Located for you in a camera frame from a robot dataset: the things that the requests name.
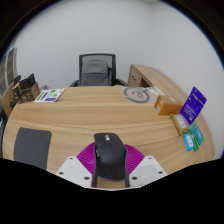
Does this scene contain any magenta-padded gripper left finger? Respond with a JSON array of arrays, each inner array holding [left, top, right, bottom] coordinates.
[[55, 141, 98, 188]]

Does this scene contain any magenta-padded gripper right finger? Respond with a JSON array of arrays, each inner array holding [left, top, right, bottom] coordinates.
[[123, 143, 168, 188]]

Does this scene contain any dark grey computer mouse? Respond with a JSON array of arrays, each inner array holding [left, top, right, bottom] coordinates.
[[91, 132, 131, 188]]

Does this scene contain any dark grey mouse pad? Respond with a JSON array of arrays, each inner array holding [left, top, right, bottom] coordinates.
[[13, 126, 53, 171]]

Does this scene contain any small blue packet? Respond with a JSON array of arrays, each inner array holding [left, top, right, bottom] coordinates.
[[182, 133, 195, 152]]

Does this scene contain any small tan labelled box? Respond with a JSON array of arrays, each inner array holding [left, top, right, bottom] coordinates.
[[169, 113, 189, 136]]

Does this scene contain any green packet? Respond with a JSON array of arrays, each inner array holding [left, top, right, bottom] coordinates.
[[187, 122, 206, 153]]

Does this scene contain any orange-brown cardboard box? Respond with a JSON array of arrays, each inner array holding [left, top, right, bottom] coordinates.
[[153, 94, 184, 116]]

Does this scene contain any purple card package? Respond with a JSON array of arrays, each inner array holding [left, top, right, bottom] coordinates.
[[179, 86, 208, 126]]

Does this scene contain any white green leaflet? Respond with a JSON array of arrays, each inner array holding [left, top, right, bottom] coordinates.
[[33, 87, 66, 103]]

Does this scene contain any dark brown box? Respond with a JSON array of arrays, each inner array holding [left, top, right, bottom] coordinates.
[[19, 82, 41, 103]]

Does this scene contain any small brown box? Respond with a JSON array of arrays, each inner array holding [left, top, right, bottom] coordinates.
[[11, 83, 23, 104]]

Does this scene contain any grey backpack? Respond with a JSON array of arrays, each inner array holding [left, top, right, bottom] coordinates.
[[79, 60, 113, 87]]

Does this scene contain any black box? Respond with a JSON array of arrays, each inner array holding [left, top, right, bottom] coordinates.
[[19, 73, 36, 90]]

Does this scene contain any wooden shelf unit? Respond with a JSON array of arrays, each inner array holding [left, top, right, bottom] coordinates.
[[0, 46, 19, 118]]

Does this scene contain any black mesh office chair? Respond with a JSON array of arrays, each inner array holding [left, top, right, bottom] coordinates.
[[69, 53, 128, 88]]

